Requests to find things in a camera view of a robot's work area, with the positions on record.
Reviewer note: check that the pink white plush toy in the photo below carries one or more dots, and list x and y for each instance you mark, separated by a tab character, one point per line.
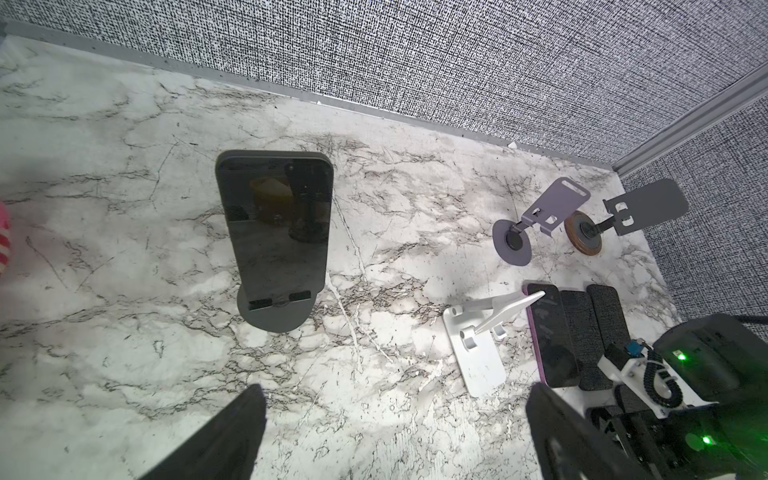
5	238

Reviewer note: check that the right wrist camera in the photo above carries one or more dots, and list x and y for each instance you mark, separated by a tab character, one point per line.
648	376

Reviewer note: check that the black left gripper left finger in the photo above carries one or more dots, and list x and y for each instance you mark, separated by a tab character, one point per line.
226	447

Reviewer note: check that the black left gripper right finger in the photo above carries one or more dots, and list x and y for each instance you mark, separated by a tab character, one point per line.
568	447

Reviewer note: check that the brown round stand back right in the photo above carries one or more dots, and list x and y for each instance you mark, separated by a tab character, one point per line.
635	210

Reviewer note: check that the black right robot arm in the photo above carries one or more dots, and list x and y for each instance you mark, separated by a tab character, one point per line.
724	359

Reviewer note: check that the grey round stand back left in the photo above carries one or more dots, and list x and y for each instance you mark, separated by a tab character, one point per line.
281	317

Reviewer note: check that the purple round stand back centre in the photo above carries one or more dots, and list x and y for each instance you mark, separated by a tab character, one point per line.
560	200

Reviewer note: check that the black phone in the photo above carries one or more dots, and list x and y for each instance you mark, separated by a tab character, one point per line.
553	347
586	338
277	206
609	315

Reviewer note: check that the white folding phone stand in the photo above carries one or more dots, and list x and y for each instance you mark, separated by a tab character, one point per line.
474	328

